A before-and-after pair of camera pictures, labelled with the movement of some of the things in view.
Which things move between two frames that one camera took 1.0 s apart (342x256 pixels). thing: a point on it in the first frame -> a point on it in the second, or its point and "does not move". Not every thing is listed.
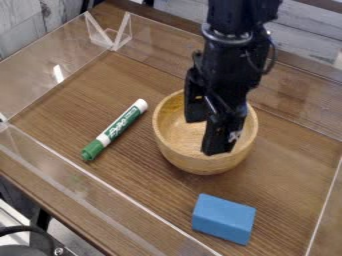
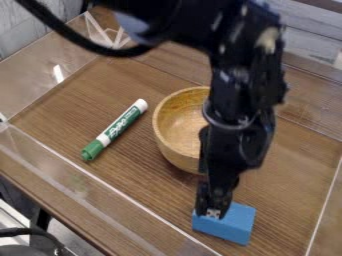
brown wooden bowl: x=179 y=139 does not move
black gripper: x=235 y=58 -> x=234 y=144
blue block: x=223 y=219 does not move
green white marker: x=113 y=130 does not move
